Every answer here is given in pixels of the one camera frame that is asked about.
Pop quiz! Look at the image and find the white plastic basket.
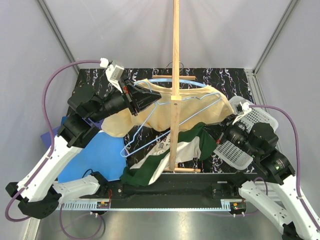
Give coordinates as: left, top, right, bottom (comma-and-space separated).
214, 107, 279, 170

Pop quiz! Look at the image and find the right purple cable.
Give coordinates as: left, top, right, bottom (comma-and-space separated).
249, 104, 317, 218

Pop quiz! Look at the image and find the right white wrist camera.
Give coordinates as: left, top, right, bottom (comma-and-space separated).
232, 100, 252, 125

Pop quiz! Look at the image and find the light blue wire hanger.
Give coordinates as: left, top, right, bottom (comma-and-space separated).
117, 78, 234, 156

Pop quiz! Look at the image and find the cream yellow t shirt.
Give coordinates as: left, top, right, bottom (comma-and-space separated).
101, 83, 234, 138

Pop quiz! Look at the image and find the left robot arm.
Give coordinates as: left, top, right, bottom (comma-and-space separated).
5, 80, 162, 220

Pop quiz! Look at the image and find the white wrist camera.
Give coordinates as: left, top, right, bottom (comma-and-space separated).
232, 100, 252, 125
99, 57, 124, 93

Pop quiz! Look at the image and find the black marbled mat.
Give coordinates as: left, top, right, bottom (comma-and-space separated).
75, 68, 253, 173

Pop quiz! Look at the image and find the light blue plastic hanger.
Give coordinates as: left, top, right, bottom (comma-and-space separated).
133, 77, 206, 88

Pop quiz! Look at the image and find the purple folder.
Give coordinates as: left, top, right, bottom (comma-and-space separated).
40, 116, 103, 149

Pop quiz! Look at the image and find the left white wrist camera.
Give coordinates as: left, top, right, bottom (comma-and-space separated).
99, 57, 124, 93

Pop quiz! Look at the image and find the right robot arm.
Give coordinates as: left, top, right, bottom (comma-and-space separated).
216, 115, 320, 240

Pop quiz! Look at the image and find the blue folder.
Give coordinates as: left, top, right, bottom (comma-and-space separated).
57, 131, 127, 183

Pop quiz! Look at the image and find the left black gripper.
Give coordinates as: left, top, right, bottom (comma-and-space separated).
89, 75, 162, 123

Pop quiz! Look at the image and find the white slotted cable duct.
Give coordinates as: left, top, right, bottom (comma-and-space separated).
62, 201, 111, 211

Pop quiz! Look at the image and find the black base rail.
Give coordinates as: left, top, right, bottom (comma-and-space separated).
80, 172, 276, 210

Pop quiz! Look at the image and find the green and white t shirt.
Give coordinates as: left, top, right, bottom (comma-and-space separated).
119, 122, 218, 188

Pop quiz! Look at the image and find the wooden hanger stand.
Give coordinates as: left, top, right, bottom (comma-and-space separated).
165, 0, 200, 173

